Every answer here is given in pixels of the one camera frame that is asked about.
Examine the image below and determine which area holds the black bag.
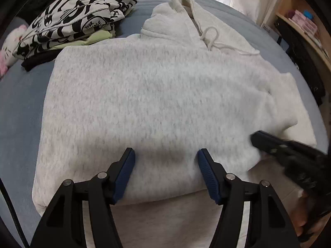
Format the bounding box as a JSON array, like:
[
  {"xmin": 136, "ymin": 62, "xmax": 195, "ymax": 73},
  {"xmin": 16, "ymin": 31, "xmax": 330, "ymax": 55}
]
[{"xmin": 274, "ymin": 18, "xmax": 327, "ymax": 106}]

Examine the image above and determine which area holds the person's right hand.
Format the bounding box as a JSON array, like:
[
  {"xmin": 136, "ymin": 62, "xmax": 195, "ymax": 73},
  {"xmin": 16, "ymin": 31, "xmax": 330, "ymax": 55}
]
[{"xmin": 291, "ymin": 194, "xmax": 314, "ymax": 236}]

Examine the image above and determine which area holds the wooden bookshelf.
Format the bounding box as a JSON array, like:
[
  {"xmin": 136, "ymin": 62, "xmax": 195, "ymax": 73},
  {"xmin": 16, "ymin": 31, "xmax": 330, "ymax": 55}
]
[{"xmin": 275, "ymin": 0, "xmax": 331, "ymax": 66}]

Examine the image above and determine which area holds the light green folded garment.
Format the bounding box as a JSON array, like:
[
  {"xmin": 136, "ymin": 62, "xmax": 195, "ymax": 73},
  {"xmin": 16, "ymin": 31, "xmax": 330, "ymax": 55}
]
[{"xmin": 50, "ymin": 30, "xmax": 116, "ymax": 49}]

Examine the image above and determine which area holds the white pink cat plush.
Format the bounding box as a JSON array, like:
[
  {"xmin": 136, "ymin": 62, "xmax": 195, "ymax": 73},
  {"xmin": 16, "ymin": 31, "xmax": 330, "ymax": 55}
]
[{"xmin": 0, "ymin": 24, "xmax": 28, "ymax": 77}]

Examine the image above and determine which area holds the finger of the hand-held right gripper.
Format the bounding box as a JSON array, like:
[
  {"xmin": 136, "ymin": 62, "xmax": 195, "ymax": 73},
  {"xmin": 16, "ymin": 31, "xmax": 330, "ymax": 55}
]
[{"xmin": 250, "ymin": 131, "xmax": 292, "ymax": 159}]

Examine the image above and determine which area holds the black crumpled cloth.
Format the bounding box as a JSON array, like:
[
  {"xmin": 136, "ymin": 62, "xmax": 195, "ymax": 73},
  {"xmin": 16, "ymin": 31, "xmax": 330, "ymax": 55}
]
[{"xmin": 14, "ymin": 0, "xmax": 56, "ymax": 25}]

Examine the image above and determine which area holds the black white printed folded garment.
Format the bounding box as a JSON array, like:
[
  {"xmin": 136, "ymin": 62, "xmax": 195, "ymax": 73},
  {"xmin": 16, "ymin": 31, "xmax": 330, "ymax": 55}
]
[{"xmin": 13, "ymin": 0, "xmax": 143, "ymax": 58}]

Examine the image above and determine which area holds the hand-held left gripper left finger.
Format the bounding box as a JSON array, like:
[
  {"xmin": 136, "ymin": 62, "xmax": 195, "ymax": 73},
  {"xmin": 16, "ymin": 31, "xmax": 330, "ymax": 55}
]
[{"xmin": 30, "ymin": 147, "xmax": 136, "ymax": 248}]

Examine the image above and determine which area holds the pink drawer organizer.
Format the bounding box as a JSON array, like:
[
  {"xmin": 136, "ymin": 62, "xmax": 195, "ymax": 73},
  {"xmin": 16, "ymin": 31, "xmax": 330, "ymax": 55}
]
[{"xmin": 287, "ymin": 10, "xmax": 319, "ymax": 36}]

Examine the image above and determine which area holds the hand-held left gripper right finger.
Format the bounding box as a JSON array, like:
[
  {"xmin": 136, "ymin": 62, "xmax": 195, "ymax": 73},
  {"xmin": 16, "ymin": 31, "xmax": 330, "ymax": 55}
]
[{"xmin": 197, "ymin": 148, "xmax": 301, "ymax": 248}]

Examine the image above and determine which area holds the light grey zip hoodie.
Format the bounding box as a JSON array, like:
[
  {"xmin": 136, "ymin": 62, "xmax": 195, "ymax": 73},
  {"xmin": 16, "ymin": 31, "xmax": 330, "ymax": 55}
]
[{"xmin": 32, "ymin": 0, "xmax": 318, "ymax": 248}]

